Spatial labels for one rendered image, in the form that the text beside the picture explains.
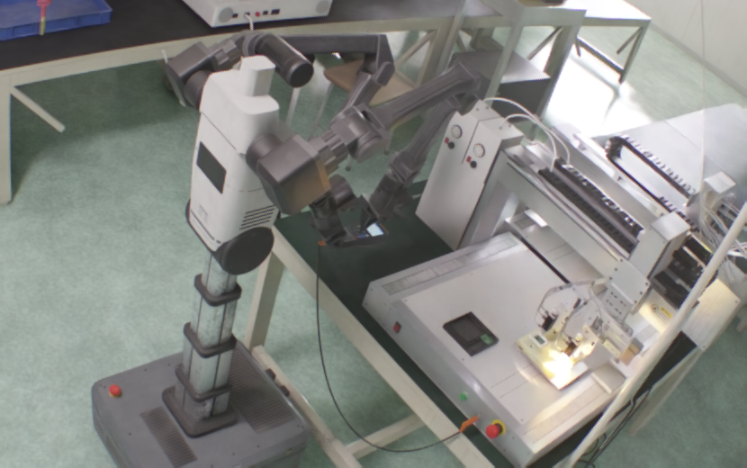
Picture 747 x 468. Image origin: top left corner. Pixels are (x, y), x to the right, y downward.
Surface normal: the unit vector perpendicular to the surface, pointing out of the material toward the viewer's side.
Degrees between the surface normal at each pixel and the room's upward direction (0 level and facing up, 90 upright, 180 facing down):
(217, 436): 0
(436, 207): 90
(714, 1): 90
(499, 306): 0
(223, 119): 90
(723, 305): 90
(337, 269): 0
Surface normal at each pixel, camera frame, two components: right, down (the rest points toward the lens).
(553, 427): 0.26, -0.76
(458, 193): -0.75, 0.22
